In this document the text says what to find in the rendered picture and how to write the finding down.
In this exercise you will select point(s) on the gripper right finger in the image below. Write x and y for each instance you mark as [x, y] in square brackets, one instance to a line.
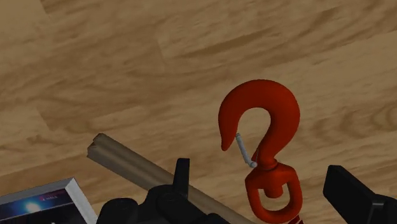
[350, 192]

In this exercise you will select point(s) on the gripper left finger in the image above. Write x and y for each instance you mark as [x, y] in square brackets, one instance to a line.
[173, 201]

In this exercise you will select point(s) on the tan wooden bar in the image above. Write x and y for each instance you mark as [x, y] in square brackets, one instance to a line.
[133, 167]

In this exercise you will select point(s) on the red hook with swivel eye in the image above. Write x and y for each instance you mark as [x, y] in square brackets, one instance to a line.
[276, 124]

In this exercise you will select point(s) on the book with dark blue cover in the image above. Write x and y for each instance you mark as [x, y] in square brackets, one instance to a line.
[40, 204]

